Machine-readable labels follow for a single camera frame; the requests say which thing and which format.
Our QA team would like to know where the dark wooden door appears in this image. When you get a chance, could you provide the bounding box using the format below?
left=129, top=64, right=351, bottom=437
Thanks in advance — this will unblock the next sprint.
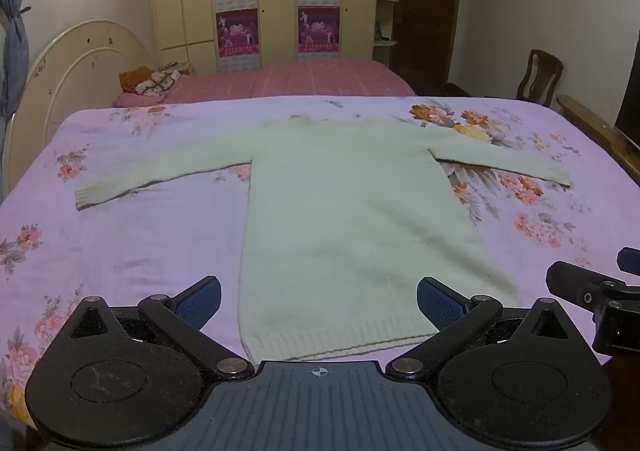
left=389, top=0, right=464, bottom=96

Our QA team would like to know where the cream round headboard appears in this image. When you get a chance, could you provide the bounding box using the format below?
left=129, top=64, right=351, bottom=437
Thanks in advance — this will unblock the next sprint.
left=2, top=20, right=153, bottom=202

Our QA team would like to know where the wooden bed frame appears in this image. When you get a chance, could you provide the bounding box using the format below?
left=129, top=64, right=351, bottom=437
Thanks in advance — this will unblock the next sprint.
left=556, top=95, right=640, bottom=176

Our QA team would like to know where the pink striped bedspread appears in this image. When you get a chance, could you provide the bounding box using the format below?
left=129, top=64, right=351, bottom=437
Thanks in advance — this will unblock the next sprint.
left=112, top=58, right=416, bottom=108

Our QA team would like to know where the orange patterned pillow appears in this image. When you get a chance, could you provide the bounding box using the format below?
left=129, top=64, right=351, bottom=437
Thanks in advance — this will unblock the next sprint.
left=118, top=62, right=193, bottom=96

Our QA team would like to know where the grey blue curtain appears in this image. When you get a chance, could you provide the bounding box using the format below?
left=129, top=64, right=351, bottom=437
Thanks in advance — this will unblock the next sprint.
left=0, top=0, right=32, bottom=118

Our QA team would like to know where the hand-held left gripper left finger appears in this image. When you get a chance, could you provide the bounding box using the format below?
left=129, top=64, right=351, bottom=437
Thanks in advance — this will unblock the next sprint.
left=67, top=275, right=256, bottom=379

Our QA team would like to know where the pink floral bedsheet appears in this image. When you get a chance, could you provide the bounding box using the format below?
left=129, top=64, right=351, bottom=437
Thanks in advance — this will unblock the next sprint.
left=0, top=95, right=640, bottom=432

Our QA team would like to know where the pale green knit sweater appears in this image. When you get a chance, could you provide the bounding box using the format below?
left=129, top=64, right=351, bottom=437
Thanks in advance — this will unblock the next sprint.
left=75, top=117, right=572, bottom=363

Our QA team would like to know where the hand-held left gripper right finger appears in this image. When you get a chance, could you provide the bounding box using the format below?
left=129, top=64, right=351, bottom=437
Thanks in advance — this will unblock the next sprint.
left=387, top=275, right=573, bottom=382

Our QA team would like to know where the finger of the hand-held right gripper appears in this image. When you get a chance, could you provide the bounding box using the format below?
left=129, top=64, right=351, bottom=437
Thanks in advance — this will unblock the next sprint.
left=546, top=261, right=626, bottom=312
left=617, top=247, right=640, bottom=277

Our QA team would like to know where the dark wooden chair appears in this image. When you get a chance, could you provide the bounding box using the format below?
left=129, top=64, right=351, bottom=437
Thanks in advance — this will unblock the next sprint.
left=442, top=49, right=564, bottom=106

